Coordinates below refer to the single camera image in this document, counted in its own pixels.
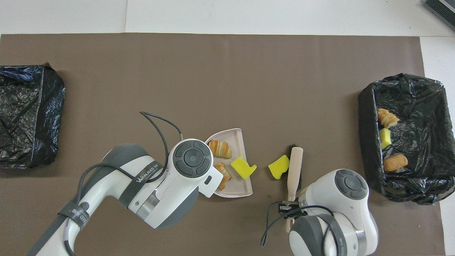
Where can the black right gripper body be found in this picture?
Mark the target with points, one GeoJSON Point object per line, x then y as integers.
{"type": "Point", "coordinates": [300, 211]}

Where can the yellow sponge wedge piece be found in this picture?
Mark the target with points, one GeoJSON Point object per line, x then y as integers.
{"type": "Point", "coordinates": [279, 166]}

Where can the yellow notched sponge piece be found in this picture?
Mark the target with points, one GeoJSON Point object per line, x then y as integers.
{"type": "Point", "coordinates": [242, 167]}

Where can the orange striped croissant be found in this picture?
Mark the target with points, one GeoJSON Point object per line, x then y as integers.
{"type": "Point", "coordinates": [387, 118]}
{"type": "Point", "coordinates": [219, 148]}
{"type": "Point", "coordinates": [224, 175]}

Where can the pale pink plastic dustpan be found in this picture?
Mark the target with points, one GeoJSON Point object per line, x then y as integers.
{"type": "Point", "coordinates": [234, 142]}

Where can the brown bread roll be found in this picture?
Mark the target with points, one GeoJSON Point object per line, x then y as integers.
{"type": "Point", "coordinates": [395, 162]}

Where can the small yellow green sponge piece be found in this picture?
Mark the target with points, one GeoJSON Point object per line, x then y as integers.
{"type": "Point", "coordinates": [384, 138]}

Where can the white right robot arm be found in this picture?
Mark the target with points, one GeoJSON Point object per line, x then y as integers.
{"type": "Point", "coordinates": [341, 213]}

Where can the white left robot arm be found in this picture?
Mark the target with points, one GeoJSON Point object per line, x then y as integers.
{"type": "Point", "coordinates": [149, 192]}

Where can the black bag lined bin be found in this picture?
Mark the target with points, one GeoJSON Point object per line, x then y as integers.
{"type": "Point", "coordinates": [25, 113]}
{"type": "Point", "coordinates": [423, 106]}

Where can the brown table mat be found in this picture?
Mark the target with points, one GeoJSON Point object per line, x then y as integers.
{"type": "Point", "coordinates": [213, 71]}

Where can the dark grey ribbed device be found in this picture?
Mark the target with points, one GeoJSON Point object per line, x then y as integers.
{"type": "Point", "coordinates": [442, 9]}

